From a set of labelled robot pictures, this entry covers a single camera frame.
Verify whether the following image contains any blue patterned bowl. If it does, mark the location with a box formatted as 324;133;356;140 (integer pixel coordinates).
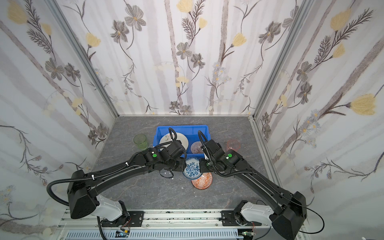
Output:
183;158;202;180

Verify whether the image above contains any red patterned bottom bowl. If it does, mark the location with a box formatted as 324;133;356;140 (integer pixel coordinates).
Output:
191;173;213;190

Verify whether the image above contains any purple striped top bowl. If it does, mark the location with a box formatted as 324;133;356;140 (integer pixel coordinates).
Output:
191;142;204;154

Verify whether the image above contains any cream plum blossom plate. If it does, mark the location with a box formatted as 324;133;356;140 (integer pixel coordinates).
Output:
160;133;189;150

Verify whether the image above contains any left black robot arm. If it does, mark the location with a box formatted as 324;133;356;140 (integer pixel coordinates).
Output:
47;128;187;221

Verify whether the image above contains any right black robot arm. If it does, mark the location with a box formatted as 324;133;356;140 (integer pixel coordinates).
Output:
198;131;307;240

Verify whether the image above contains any blue plastic bin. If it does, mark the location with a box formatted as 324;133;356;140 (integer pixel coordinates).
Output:
153;125;211;159

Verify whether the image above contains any pink glass cup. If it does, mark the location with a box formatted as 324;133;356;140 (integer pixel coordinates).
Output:
226;139;241;151

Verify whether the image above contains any green glass cup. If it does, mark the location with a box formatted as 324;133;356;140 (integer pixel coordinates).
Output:
134;134;148;151

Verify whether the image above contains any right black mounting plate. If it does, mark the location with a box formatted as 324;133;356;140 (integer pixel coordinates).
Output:
220;210;250;227

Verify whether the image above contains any black mounting plate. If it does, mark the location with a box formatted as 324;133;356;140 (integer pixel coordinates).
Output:
101;211;145;228
220;210;250;227

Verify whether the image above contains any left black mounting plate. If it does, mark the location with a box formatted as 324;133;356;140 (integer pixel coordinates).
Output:
101;211;145;228

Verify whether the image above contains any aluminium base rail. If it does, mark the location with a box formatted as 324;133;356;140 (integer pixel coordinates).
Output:
53;206;283;240

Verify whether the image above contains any white slotted cable duct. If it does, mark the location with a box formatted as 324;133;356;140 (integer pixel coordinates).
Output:
64;229;244;240

